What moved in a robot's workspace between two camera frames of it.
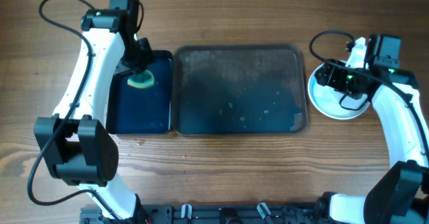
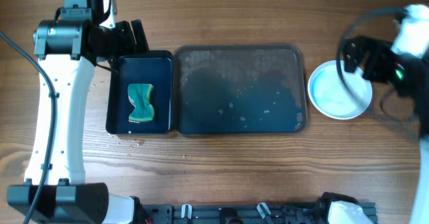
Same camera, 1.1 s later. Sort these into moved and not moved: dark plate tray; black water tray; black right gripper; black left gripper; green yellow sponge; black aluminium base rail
Moved: green yellow sponge; black left gripper; black right gripper
Not moved: black aluminium base rail; dark plate tray; black water tray
